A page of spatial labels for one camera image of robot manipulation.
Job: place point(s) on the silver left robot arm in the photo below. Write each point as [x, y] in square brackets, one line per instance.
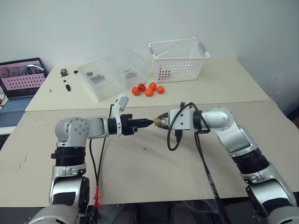
[77, 130]

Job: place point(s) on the orange round fruit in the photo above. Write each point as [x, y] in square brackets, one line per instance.
[136, 91]
[160, 89]
[153, 85]
[149, 92]

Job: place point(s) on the clear plastic storage box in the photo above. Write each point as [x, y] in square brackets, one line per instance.
[112, 74]

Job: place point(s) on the dark grey parts in box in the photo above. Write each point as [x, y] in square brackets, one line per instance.
[97, 77]

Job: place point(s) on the open laptop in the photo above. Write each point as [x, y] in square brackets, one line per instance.
[18, 88]

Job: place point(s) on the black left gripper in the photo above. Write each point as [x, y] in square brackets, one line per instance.
[127, 124]

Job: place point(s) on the small black block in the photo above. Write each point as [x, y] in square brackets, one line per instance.
[68, 87]

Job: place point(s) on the red round fruit with stem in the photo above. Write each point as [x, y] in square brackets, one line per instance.
[141, 86]

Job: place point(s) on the small black clip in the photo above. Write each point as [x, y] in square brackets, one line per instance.
[76, 72]

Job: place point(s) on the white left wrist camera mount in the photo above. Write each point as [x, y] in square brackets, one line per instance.
[121, 102]

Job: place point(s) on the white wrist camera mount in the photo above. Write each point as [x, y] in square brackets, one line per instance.
[181, 120]
[121, 102]

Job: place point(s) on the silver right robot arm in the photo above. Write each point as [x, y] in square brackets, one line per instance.
[236, 135]

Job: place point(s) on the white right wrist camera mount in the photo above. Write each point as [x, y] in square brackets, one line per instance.
[181, 120]

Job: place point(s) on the brass padlock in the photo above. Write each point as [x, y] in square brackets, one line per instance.
[159, 121]

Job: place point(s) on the white perforated plastic basket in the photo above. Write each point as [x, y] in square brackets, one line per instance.
[177, 60]

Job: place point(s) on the small black metal part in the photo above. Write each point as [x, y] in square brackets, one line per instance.
[63, 72]

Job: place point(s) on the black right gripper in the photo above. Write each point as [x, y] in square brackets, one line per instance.
[168, 120]

